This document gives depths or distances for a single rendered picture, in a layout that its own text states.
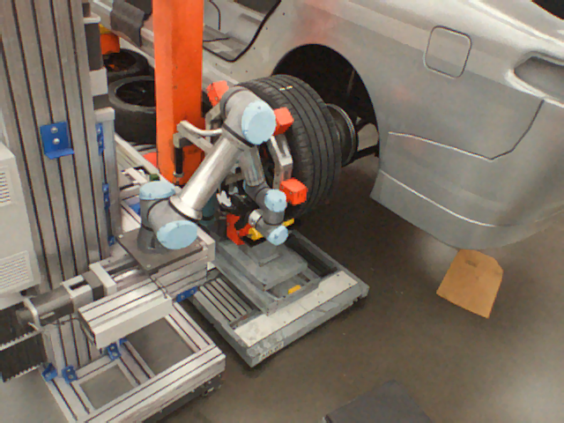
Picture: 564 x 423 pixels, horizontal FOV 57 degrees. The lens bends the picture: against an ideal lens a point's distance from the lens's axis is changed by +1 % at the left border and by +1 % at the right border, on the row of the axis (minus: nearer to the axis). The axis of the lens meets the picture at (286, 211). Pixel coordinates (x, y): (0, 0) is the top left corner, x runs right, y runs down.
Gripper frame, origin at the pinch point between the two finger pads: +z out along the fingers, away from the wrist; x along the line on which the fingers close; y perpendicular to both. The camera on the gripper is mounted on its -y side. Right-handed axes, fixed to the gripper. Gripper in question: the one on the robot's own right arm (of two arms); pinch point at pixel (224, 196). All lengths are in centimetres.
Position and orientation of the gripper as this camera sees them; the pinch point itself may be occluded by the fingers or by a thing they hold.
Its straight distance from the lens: 207.8
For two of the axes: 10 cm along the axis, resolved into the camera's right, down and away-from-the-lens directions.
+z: -6.6, -4.9, 5.7
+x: -7.4, 3.1, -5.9
